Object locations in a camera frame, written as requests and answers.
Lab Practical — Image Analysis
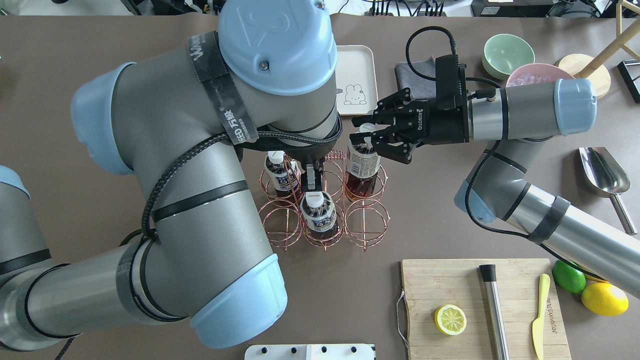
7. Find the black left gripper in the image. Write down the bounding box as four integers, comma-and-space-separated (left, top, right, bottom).
295, 150, 324, 192

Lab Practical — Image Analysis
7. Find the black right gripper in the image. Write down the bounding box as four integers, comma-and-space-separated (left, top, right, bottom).
351, 88, 470, 165

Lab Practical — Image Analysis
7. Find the copper wire bottle basket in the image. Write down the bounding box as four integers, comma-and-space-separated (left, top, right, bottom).
258, 150, 391, 250

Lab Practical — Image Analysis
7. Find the tea bottle white cap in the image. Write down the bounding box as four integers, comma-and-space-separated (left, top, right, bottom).
345, 136, 381, 202

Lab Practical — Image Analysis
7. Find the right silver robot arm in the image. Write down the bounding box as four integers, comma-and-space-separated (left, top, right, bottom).
352, 79, 639, 297

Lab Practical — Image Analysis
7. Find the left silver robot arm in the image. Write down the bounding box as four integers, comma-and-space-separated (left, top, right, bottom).
1, 0, 342, 352

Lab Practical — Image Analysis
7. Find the grey folded cloth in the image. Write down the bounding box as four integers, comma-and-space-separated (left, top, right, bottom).
394, 55, 436, 101

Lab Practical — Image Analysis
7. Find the white rabbit tray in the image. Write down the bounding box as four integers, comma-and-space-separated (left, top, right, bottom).
335, 45, 378, 117

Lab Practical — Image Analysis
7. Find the green empty bowl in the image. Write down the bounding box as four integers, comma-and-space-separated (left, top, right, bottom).
481, 33, 536, 80

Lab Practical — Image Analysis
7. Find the bamboo cutting board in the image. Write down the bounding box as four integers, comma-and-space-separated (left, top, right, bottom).
400, 259, 552, 360

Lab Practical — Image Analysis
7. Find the pink bowl of ice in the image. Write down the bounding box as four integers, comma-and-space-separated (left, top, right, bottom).
505, 63, 575, 88

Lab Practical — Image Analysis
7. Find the steel muddler with black tip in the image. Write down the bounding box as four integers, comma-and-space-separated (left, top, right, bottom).
478, 264, 511, 360

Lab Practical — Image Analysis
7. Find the yellow lemon half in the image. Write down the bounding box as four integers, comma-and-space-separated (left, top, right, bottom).
434, 304, 467, 336

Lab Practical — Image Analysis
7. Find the wooden glass drying rack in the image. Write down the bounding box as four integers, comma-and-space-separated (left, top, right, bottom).
555, 0, 640, 99

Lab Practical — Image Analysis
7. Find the steel ice scoop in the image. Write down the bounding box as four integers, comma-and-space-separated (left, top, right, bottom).
578, 146, 638, 236

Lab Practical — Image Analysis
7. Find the green lime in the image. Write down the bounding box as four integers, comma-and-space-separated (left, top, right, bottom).
551, 260, 586, 294

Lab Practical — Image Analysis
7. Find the yellow plastic knife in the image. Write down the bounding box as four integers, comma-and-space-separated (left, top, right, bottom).
531, 273, 551, 360

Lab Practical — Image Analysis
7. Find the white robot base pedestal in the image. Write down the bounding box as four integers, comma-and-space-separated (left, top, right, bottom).
244, 343, 377, 360

